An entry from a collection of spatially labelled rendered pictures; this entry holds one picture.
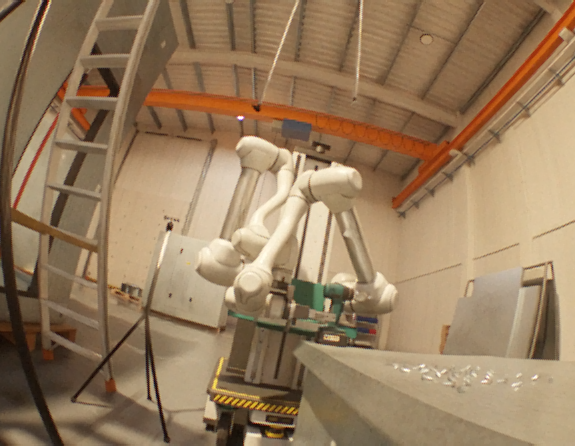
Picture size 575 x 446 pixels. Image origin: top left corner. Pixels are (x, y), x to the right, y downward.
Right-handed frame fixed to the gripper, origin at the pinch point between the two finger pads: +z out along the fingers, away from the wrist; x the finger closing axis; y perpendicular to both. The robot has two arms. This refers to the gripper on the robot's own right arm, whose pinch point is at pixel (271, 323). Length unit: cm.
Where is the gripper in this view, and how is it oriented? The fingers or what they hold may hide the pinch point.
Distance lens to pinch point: 121.5
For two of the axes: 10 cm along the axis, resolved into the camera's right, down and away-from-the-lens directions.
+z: -1.9, 9.3, -3.1
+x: -9.7, -2.3, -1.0
